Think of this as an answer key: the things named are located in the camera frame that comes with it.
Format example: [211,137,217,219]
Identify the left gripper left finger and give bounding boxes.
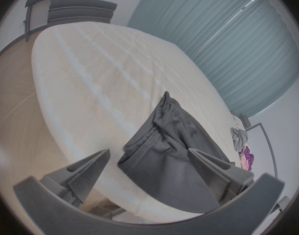
[40,149,111,204]

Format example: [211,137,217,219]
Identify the grey garment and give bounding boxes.
[230,127,249,153]

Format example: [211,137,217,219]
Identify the pink garment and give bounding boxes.
[239,153,250,171]

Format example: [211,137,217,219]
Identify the grey bedside table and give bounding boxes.
[230,110,251,129]

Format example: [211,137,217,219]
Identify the white printed pillow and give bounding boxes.
[231,115,245,130]

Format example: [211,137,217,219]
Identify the black T-shirt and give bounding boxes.
[117,91,238,213]

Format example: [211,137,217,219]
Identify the purple garment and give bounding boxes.
[242,146,255,172]

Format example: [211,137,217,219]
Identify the bed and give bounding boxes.
[31,21,279,225]

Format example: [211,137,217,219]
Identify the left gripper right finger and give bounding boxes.
[188,148,254,203]

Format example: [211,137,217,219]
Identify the blue-green curtain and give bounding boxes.
[190,0,299,118]
[127,0,260,58]

